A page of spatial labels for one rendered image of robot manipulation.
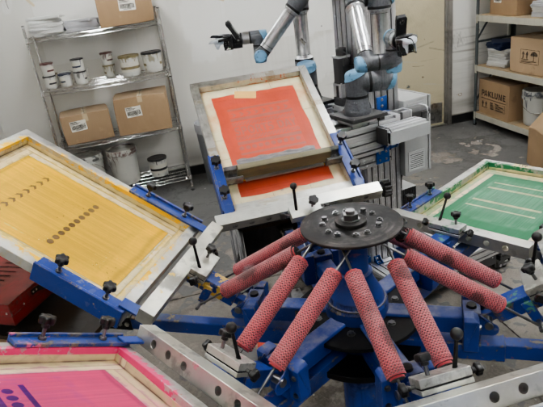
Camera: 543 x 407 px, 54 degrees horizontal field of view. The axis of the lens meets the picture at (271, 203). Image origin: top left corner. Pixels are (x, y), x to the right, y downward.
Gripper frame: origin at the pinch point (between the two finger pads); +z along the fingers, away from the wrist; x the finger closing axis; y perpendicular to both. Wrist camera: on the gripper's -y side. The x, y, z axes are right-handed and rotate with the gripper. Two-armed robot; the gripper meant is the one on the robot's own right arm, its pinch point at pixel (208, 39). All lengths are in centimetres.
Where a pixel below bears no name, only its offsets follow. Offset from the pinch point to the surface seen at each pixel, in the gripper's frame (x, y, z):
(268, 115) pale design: -94, 16, -30
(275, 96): -82, 12, -34
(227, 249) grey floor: 23, 172, 17
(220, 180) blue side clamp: -134, 26, -7
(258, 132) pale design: -104, 20, -25
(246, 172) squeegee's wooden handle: -134, 24, -18
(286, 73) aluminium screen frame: -72, 5, -41
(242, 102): -86, 11, -18
